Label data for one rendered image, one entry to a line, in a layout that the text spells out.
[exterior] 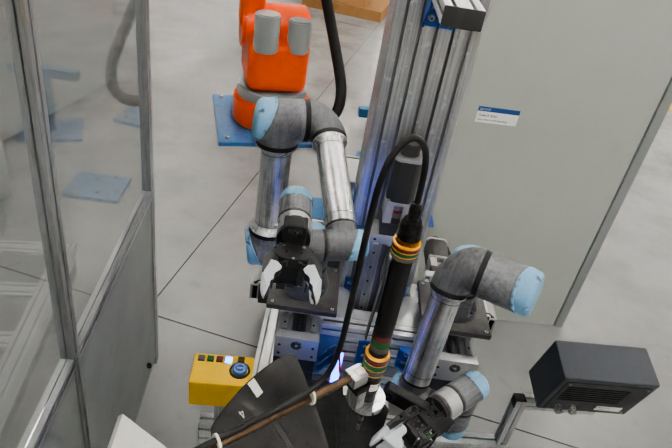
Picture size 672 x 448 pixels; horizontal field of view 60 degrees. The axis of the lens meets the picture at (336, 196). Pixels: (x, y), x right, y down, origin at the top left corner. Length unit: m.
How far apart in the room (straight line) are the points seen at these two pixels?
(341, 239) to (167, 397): 1.75
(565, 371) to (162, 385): 1.93
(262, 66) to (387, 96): 3.15
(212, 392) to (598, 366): 1.00
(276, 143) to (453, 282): 0.58
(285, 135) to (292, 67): 3.29
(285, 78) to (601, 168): 2.67
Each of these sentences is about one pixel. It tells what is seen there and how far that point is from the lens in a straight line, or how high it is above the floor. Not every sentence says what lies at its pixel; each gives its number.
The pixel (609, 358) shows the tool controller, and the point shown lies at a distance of 1.75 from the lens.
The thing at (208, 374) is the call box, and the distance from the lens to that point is 1.62.
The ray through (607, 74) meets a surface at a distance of 2.95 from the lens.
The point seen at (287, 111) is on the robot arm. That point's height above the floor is 1.67.
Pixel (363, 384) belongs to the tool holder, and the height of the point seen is 1.53.
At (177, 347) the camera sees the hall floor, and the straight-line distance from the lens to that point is 3.13.
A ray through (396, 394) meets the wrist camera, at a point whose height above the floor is 1.21.
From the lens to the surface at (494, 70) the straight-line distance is 2.76.
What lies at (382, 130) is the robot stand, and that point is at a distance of 1.78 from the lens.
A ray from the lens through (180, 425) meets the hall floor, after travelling 2.85.
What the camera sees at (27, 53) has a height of 1.86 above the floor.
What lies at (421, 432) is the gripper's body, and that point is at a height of 1.21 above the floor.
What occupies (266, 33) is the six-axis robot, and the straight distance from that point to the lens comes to 4.65.
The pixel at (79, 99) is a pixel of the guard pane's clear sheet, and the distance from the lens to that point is 1.61.
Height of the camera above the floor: 2.32
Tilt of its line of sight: 32 degrees down
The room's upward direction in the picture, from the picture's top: 10 degrees clockwise
